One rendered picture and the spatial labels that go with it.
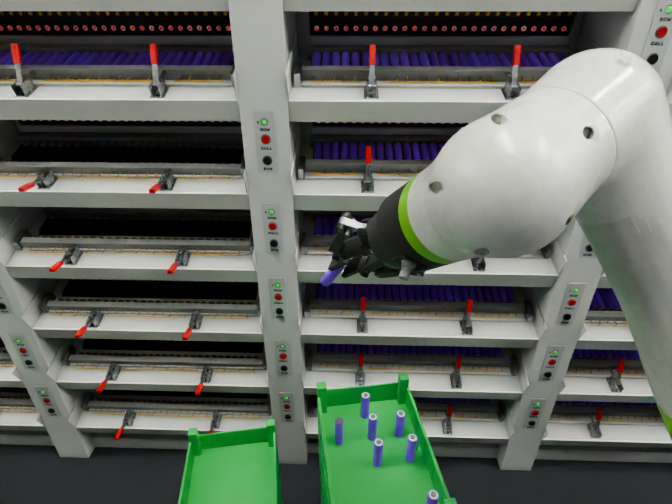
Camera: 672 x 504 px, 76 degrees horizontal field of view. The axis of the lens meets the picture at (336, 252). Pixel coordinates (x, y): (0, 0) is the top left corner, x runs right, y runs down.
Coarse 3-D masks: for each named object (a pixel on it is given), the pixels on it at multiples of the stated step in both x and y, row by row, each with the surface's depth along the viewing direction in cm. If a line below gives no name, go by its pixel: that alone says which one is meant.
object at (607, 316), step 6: (588, 312) 111; (594, 312) 111; (600, 312) 111; (606, 312) 111; (612, 312) 111; (618, 312) 111; (588, 318) 111; (594, 318) 111; (600, 318) 111; (606, 318) 111; (612, 318) 111; (618, 318) 111; (624, 318) 111; (624, 324) 110
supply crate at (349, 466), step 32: (320, 384) 92; (384, 384) 95; (320, 416) 88; (352, 416) 94; (384, 416) 94; (416, 416) 88; (352, 448) 87; (384, 448) 87; (416, 448) 87; (352, 480) 81; (384, 480) 81; (416, 480) 81
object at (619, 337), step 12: (600, 288) 119; (588, 324) 112; (600, 324) 112; (612, 324) 112; (588, 336) 109; (600, 336) 109; (612, 336) 109; (624, 336) 109; (576, 348) 112; (588, 348) 112; (600, 348) 112; (612, 348) 111; (624, 348) 111; (636, 348) 111
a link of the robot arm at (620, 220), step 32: (576, 64) 35; (608, 64) 34; (640, 64) 34; (608, 96) 32; (640, 96) 33; (640, 128) 33; (640, 160) 35; (608, 192) 36; (640, 192) 35; (608, 224) 38; (640, 224) 37; (608, 256) 40; (640, 256) 38; (640, 288) 39; (640, 320) 41; (640, 352) 44
